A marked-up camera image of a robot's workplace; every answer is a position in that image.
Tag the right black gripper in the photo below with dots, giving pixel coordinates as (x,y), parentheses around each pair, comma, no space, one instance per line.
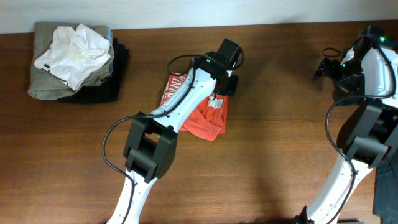
(353,88)

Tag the white folded shirt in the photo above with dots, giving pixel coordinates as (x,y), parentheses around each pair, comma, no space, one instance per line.
(74,54)

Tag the olive grey folded garment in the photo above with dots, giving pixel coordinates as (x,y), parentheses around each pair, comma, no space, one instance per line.
(43,86)

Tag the red orange t-shirt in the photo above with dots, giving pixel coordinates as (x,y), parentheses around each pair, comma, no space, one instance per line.
(208,119)

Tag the black folded garment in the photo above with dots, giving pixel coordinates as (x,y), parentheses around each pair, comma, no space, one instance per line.
(108,91)

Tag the dark teal garment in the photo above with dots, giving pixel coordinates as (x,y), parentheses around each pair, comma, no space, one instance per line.
(385,193)

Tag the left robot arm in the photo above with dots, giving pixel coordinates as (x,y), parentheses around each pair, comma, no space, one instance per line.
(151,143)

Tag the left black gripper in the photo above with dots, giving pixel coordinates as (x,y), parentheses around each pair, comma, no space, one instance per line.
(232,87)

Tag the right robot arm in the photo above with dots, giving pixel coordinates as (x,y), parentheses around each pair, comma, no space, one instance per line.
(376,57)

